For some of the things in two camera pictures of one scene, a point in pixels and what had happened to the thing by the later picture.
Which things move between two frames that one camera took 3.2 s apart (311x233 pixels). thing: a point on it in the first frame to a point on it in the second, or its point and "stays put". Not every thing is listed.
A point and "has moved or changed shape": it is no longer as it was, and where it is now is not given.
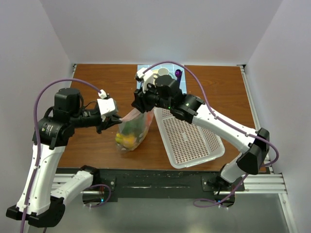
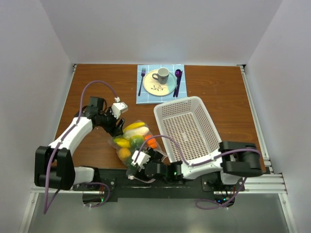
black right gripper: (141, 102) to (157, 156)
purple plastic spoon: (178, 73) stays put
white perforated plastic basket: (186, 144) stays put
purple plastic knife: (180, 79) stays put
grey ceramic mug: (163, 71) stays put
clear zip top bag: (132, 129) has moved or changed shape
